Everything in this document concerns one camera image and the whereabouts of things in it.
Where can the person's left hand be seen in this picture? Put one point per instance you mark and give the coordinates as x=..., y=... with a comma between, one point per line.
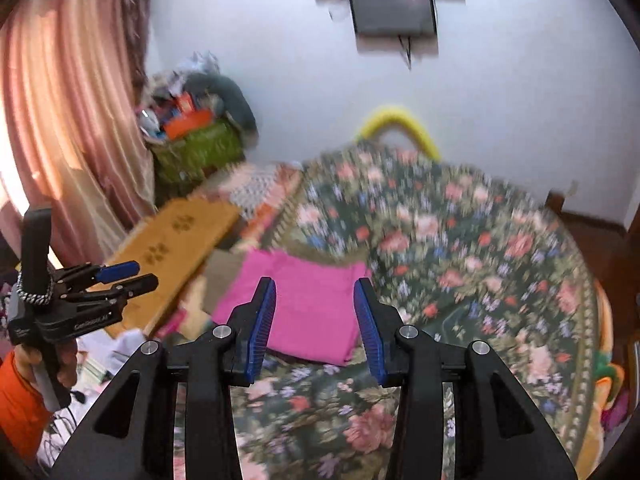
x=67, y=362

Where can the orange box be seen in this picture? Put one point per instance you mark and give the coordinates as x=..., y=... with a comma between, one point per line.
x=187, y=122

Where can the grey plush toy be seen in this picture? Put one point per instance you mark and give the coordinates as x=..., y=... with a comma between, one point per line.
x=230, y=92

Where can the green patterned bag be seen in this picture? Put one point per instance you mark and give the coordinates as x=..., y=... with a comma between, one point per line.
x=200, y=155

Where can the orange yellow plush blanket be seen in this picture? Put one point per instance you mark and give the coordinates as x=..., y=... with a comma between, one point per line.
x=607, y=370

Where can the yellow foam tube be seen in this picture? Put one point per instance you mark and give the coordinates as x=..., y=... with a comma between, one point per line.
x=385, y=112

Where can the dark wall-mounted box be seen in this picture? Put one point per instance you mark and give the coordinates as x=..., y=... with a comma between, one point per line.
x=392, y=10

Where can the white wall outlet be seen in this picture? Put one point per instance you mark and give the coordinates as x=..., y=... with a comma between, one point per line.
x=573, y=189

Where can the white plastic bag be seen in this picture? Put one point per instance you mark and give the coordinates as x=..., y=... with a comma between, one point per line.
x=195, y=65

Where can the wooden bedpost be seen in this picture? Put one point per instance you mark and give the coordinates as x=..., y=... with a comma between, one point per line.
x=555, y=201

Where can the white cloth pile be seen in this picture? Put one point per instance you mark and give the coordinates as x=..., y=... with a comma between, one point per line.
x=115, y=347

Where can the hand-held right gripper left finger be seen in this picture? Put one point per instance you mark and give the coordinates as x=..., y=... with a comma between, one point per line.
x=262, y=330

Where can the brown cloth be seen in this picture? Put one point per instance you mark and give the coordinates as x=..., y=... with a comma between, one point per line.
x=222, y=270

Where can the pink striped curtain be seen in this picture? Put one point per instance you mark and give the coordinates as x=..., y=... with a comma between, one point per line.
x=75, y=110

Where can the patterned pillow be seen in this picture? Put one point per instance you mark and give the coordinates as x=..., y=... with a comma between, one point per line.
x=265, y=182

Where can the green floral quilt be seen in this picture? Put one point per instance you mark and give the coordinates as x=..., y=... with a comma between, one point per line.
x=450, y=260

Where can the pink pants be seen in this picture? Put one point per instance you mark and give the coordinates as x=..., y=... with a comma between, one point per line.
x=310, y=310

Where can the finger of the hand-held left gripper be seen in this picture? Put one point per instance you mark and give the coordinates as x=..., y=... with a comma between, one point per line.
x=135, y=286
x=117, y=271

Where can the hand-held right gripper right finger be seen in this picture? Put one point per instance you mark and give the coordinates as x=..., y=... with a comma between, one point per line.
x=367, y=330

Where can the yellow paw print board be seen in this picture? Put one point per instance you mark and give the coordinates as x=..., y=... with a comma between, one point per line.
x=165, y=245

